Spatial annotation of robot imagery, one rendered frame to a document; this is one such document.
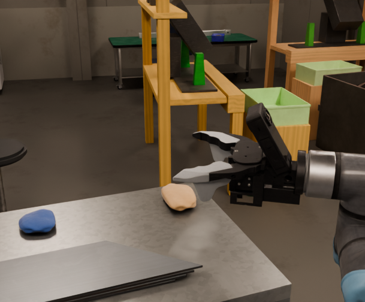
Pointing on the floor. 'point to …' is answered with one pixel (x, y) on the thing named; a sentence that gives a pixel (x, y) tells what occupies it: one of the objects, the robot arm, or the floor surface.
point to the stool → (5, 148)
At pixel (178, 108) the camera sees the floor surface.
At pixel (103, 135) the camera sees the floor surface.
